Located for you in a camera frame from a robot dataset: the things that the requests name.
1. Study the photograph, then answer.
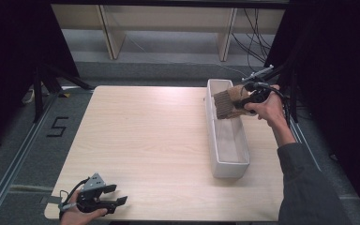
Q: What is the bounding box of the left hand-held gripper cable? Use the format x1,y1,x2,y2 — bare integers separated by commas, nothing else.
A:
57,177,90,218

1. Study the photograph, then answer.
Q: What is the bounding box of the black metal stand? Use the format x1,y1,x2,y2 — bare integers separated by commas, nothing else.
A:
32,62,96,124
262,60,300,124

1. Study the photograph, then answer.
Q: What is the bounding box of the metal floor rail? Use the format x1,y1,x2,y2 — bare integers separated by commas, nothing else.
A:
289,118,349,225
0,90,60,225

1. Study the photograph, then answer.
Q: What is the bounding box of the grey tape piece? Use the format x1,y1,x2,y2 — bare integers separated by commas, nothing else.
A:
40,196,62,205

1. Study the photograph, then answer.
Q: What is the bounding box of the hand-held gripper cable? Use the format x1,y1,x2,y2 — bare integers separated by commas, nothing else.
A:
256,82,293,126
57,177,90,218

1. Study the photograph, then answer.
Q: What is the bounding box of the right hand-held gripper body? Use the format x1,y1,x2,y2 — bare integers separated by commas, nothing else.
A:
241,64,276,103

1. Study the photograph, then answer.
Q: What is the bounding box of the dark curtain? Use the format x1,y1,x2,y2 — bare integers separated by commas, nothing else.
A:
0,0,80,158
263,0,360,217

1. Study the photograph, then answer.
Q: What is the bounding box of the person's right hand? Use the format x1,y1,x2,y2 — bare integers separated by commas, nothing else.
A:
244,84,287,129

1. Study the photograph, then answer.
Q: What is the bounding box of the right hand-held gripper cable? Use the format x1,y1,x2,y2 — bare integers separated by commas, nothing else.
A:
256,82,293,126

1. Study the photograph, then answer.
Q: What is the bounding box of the beige wooden shelf unit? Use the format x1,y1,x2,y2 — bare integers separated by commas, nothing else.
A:
50,4,286,62

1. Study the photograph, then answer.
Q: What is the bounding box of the brown sock plain cuff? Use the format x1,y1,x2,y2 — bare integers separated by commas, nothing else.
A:
213,83,258,121

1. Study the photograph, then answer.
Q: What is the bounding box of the thin white floor cable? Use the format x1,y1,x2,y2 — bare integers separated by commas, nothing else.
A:
212,62,251,79

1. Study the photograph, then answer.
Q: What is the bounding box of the brown sock labelled cuff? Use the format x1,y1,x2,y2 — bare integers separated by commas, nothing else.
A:
226,83,252,104

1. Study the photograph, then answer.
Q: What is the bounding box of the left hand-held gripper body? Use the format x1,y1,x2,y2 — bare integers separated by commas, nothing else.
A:
76,172,109,215

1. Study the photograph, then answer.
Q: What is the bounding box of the long white storage box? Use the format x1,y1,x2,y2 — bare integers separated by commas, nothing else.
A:
204,79,251,180

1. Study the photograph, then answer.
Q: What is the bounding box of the person's left hand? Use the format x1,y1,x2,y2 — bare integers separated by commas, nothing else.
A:
59,190,109,225

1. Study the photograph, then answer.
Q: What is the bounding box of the hanging black cables bundle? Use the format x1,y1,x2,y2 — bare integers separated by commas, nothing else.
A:
231,8,275,76

